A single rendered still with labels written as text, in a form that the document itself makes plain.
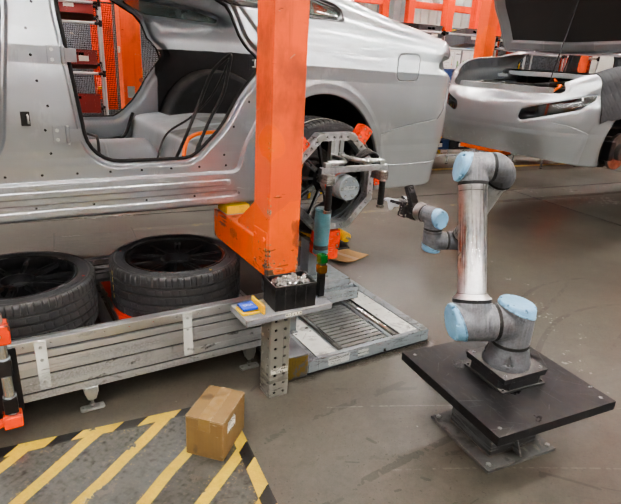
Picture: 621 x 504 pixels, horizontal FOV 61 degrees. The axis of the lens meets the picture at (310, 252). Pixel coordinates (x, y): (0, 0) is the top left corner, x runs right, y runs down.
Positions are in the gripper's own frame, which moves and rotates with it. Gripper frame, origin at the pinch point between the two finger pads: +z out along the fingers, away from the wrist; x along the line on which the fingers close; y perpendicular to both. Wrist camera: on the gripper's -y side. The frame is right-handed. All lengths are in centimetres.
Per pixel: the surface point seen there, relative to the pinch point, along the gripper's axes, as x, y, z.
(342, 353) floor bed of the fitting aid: -37, 76, -17
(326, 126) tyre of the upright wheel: -20, -31, 39
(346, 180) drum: -19.6, -6.6, 16.1
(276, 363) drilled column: -80, 65, -25
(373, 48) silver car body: 13, -73, 45
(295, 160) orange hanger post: -64, -24, -7
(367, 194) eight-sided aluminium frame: 6.3, 6.6, 30.4
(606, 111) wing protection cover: 256, -38, 49
